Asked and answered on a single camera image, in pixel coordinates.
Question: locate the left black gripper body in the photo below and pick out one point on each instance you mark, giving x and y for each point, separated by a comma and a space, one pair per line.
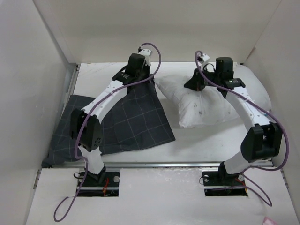
145, 73

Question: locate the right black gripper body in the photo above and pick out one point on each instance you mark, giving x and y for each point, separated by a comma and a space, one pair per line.
200, 82

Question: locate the white pillow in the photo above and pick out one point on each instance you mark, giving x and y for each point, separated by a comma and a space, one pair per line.
186, 108

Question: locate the dark grey checked pillowcase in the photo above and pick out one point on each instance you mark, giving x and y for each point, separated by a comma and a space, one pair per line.
136, 122

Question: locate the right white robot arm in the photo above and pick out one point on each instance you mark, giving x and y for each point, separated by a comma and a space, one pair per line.
263, 138

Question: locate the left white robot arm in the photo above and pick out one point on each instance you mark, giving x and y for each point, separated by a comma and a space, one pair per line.
85, 123

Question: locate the pink object in corner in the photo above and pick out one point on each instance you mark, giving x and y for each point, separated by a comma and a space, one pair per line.
268, 221

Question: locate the aluminium rail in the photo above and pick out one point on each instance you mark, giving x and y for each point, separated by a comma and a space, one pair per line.
158, 165

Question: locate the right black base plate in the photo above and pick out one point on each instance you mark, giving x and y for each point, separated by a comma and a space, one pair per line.
215, 186

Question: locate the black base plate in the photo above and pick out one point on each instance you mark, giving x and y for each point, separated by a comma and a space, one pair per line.
215, 186
109, 187

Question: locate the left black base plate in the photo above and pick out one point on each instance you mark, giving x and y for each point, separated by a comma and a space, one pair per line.
109, 187

